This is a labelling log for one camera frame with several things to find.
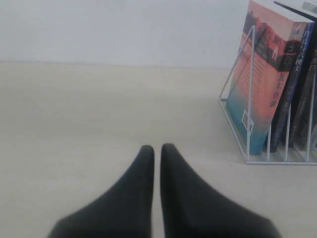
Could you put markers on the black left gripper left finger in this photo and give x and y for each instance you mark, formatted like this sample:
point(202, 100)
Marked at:
point(124, 211)

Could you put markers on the black brown book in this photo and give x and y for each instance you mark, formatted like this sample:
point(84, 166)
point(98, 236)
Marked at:
point(308, 99)

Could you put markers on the pink and teal book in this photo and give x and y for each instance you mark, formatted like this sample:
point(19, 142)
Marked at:
point(273, 37)

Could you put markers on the white wire book rack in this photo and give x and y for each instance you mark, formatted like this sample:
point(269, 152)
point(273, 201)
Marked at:
point(284, 154)

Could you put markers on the dark blue moon book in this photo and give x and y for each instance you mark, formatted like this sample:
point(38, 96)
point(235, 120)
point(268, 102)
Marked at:
point(289, 94)

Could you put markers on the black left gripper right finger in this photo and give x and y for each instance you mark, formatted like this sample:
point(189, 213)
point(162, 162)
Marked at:
point(191, 208)

